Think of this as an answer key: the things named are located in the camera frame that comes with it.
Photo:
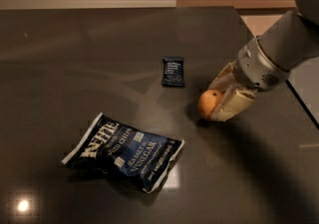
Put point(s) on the blue kettle chip bag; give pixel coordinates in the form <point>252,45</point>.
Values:
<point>115,147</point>

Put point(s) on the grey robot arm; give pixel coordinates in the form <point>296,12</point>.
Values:
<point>293,39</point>

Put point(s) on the silver grey gripper body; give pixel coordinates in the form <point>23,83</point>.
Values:
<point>255,65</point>

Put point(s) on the dark blue snack bar wrapper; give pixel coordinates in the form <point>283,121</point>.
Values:
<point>172,72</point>

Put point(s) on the orange fruit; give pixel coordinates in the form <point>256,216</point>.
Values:
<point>207,103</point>

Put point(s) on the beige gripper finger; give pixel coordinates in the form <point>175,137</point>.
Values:
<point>233,102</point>
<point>225,79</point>

